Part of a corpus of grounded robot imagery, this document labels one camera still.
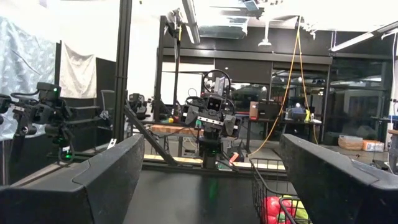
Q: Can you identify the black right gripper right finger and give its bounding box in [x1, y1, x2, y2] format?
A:
[279, 134, 398, 224]

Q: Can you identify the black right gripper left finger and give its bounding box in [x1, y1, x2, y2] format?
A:
[0, 134, 146, 224]

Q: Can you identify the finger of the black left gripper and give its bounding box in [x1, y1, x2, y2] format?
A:
[223, 114, 238, 137]
[185, 105, 200, 126]

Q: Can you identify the red bell pepper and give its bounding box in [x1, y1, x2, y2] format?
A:
[262, 195, 295, 224]

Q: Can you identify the wooden bench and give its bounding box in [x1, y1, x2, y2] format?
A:
[150, 123, 205, 137]

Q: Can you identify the brown cardboard box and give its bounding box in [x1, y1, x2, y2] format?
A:
[248, 101, 260, 121]

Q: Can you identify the red tag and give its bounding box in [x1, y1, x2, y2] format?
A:
[228, 151, 240, 166]

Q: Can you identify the black case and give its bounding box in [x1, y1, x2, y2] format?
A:
[257, 101, 282, 121]

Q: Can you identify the tan bag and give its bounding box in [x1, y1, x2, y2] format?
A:
[338, 134, 364, 151]

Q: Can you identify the orange and white package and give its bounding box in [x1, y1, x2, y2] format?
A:
[362, 139, 386, 153]

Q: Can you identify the white hanging cloth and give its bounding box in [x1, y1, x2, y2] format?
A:
[58, 41, 98, 100]

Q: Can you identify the silver crinkled tarp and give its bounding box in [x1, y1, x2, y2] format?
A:
[0, 15, 57, 141]

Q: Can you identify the black wire basket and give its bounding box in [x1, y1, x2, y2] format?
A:
[277, 195, 313, 224]
[248, 157, 301, 224]

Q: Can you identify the black background frame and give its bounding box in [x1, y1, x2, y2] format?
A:
[154, 14, 184, 122]

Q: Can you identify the yellow cable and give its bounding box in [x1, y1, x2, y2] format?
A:
[248, 27, 318, 156]

